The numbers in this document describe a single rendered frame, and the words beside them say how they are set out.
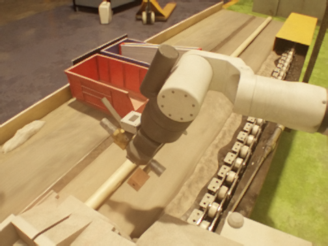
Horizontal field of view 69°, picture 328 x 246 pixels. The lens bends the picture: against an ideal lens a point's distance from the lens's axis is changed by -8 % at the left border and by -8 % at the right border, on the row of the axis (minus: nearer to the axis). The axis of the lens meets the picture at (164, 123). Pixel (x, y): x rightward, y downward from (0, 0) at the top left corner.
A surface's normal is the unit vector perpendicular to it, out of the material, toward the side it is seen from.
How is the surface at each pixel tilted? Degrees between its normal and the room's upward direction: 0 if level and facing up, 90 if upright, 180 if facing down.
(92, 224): 10
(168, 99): 95
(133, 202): 0
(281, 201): 0
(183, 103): 95
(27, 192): 0
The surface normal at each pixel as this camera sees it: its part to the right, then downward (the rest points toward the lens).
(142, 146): -0.52, 0.53
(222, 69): -0.34, 0.66
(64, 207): -0.01, -0.79
